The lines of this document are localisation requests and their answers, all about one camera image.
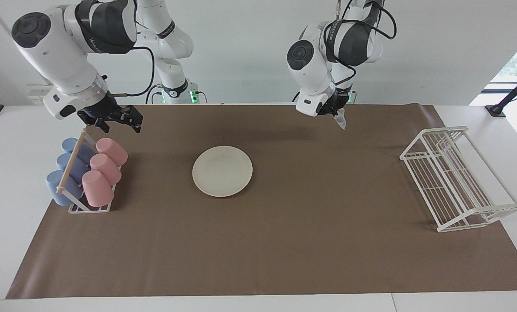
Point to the brown paper table mat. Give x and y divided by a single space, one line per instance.
284 242

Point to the black clamp stand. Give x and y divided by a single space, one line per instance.
495 110

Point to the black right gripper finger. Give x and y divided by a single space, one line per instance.
99 125
132 116

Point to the white wall socket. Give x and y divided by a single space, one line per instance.
37 93

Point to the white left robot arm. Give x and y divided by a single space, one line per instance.
310 73

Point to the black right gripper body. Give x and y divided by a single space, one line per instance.
102 110

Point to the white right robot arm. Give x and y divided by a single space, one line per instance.
54 52

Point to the blue plastic cup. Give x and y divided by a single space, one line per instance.
54 187
63 161
69 144

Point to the pink plastic cup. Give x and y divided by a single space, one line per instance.
105 169
112 151
98 188

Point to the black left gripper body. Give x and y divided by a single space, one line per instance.
336 99

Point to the cream round plate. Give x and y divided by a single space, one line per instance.
222 171

